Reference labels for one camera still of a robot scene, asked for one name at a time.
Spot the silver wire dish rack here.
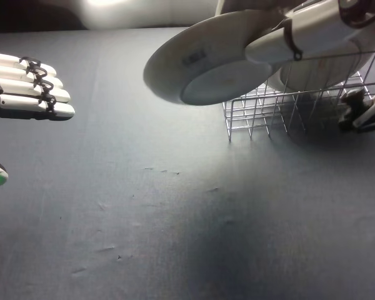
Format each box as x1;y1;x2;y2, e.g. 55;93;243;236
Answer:
215;0;375;142

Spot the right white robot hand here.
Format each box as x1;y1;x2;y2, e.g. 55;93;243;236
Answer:
245;0;363;63

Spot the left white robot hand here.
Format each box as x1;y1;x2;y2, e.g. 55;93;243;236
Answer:
0;52;76;188

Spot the grey tablecloth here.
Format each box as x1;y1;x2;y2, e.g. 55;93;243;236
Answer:
0;26;375;300

